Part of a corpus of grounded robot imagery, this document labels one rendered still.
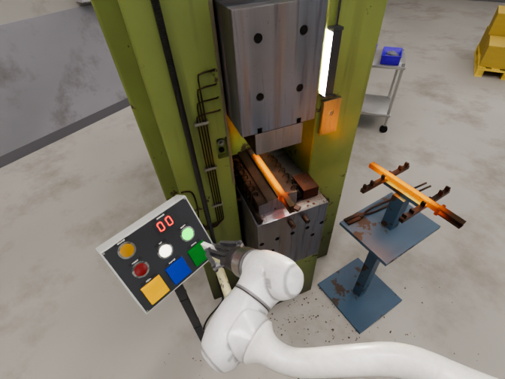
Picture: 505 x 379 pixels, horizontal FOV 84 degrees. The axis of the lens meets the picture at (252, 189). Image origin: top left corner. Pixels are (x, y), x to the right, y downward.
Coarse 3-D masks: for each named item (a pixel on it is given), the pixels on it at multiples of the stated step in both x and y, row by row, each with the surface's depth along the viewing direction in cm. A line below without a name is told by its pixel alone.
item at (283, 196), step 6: (258, 156) 152; (258, 162) 149; (264, 162) 148; (264, 168) 144; (270, 174) 141; (270, 180) 138; (276, 180) 137; (276, 186) 134; (282, 192) 132; (282, 198) 130; (288, 198) 127; (288, 204) 124; (294, 204) 124; (288, 210) 127
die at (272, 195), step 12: (240, 156) 156; (252, 156) 154; (264, 156) 154; (240, 168) 150; (252, 168) 148; (276, 168) 146; (252, 180) 142; (264, 180) 141; (264, 192) 135; (276, 192) 133; (288, 192) 134; (264, 204) 130; (276, 204) 134
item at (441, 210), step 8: (376, 168) 136; (384, 168) 136; (392, 176) 131; (400, 184) 128; (408, 184) 127; (408, 192) 125; (416, 192) 123; (424, 200) 120; (432, 200) 119; (432, 208) 118; (440, 208) 115; (440, 216) 116; (448, 216) 113; (456, 216) 112; (456, 224) 112
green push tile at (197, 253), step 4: (196, 244) 108; (200, 244) 109; (192, 248) 107; (196, 248) 108; (200, 248) 109; (188, 252) 106; (192, 252) 107; (196, 252) 108; (200, 252) 109; (204, 252) 110; (192, 256) 107; (196, 256) 108; (200, 256) 109; (204, 256) 110; (192, 260) 108; (196, 260) 108; (200, 260) 109; (196, 264) 108
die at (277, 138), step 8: (280, 128) 106; (288, 128) 107; (296, 128) 108; (248, 136) 112; (256, 136) 104; (264, 136) 105; (272, 136) 107; (280, 136) 108; (288, 136) 110; (296, 136) 111; (256, 144) 106; (264, 144) 108; (272, 144) 109; (280, 144) 111; (288, 144) 112; (256, 152) 109; (264, 152) 110
